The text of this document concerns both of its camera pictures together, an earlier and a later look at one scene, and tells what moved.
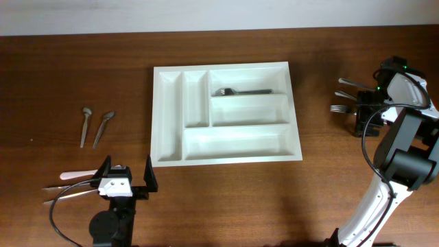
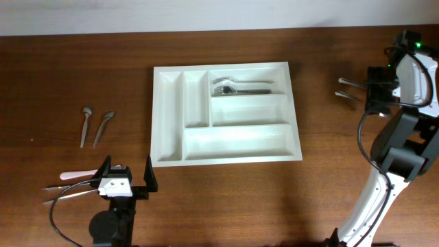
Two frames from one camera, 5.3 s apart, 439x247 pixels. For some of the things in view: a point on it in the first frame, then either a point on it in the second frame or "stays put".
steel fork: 341,108 -> 218,80
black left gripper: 141,192 stays put
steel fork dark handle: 232,91 stays put
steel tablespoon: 355,84 stays put
